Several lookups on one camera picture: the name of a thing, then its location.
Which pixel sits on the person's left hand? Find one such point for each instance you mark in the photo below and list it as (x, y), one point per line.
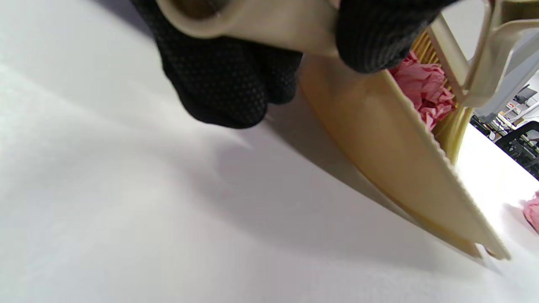
(219, 84)

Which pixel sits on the beige plastic dustpan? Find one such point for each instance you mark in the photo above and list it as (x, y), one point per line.
(379, 147)

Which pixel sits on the group of pink paper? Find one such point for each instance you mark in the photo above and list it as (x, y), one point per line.
(425, 88)

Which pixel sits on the white table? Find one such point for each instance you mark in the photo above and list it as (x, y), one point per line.
(126, 210)

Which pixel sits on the black chair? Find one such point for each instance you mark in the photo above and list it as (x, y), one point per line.
(520, 145)

